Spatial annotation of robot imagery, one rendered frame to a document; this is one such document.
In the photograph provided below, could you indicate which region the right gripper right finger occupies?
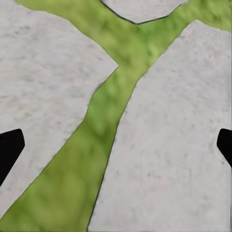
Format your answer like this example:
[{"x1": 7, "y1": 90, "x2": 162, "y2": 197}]
[{"x1": 217, "y1": 128, "x2": 232, "y2": 167}]

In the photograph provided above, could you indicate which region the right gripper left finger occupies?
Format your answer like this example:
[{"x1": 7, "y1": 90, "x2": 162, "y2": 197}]
[{"x1": 0, "y1": 129, "x2": 25, "y2": 187}]

